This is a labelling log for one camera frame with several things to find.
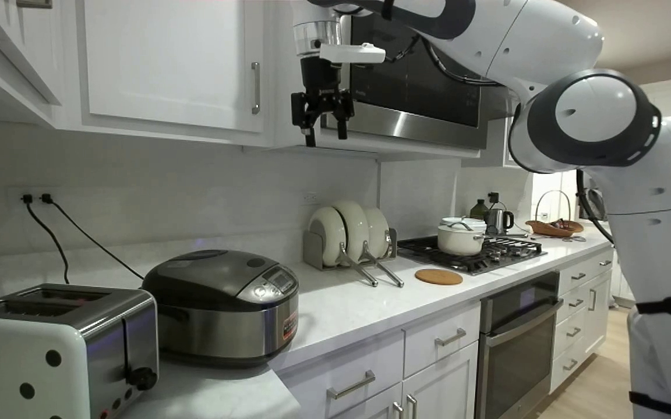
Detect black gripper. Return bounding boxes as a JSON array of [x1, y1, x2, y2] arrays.
[[290, 55, 356, 149]]

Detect black warmer lid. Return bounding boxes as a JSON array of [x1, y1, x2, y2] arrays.
[[142, 247, 291, 306]]

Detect silver warmer body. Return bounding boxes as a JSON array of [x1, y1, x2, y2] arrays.
[[148, 264, 300, 366]]

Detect stainless steel microwave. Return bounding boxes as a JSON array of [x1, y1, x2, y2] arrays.
[[319, 0, 504, 154]]

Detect cream shallow frying pan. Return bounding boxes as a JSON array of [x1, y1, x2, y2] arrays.
[[300, 203, 381, 290]]

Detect cream deep pan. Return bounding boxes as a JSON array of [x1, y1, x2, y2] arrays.
[[333, 200, 406, 290]]

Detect green bottle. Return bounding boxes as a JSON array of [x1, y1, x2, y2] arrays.
[[469, 197, 492, 222]]

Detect white lidded pot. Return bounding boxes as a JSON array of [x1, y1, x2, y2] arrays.
[[435, 214, 490, 259]]

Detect white upper cabinet door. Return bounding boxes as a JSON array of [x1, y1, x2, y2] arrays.
[[77, 0, 268, 135], [0, 0, 60, 125]]

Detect round cork trivet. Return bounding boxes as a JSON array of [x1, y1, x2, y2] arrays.
[[412, 264, 467, 289]]

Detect dark metal kettle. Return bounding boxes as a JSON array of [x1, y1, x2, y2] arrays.
[[484, 190, 518, 236]]

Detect black gas cooktop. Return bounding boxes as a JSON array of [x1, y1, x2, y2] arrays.
[[396, 232, 548, 276]]

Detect stainless steel oven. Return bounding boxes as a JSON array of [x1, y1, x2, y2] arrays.
[[473, 269, 565, 419]]

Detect white drawer stack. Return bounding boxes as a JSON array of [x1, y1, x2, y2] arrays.
[[548, 247, 616, 396]]

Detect white polka dot toaster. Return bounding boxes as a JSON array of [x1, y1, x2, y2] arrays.
[[0, 281, 162, 419]]

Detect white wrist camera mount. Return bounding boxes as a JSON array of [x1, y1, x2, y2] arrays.
[[318, 40, 389, 68]]

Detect white drawer with metal handle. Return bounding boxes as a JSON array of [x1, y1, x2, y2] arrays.
[[291, 330, 406, 419], [400, 299, 482, 378]]

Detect wicker basket with handle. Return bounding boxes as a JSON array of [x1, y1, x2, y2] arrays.
[[525, 185, 588, 240]]

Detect black power cable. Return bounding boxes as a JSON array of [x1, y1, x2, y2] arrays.
[[20, 192, 72, 285], [38, 192, 148, 281]]

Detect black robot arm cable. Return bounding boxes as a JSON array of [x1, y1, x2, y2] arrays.
[[574, 167, 616, 247]]

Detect white wall outlet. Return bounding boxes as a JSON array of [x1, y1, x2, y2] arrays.
[[10, 184, 64, 214]]

